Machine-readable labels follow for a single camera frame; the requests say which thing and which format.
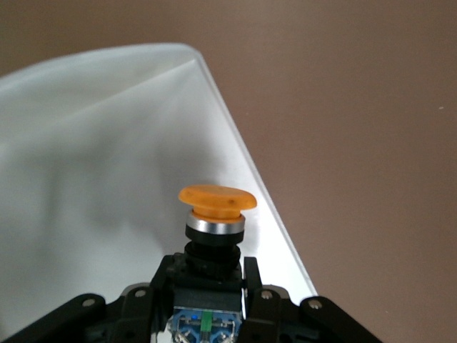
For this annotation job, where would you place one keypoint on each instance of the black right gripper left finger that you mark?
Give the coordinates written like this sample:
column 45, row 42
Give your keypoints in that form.
column 135, row 307

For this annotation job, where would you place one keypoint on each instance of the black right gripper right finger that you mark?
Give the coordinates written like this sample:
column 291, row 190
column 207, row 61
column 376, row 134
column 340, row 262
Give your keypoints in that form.
column 271, row 307

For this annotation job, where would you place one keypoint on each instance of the orange mushroom push button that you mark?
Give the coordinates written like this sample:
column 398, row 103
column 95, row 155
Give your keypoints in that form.
column 216, row 221

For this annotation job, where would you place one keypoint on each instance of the white drawer cabinet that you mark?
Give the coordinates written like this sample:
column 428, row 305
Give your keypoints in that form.
column 107, row 143

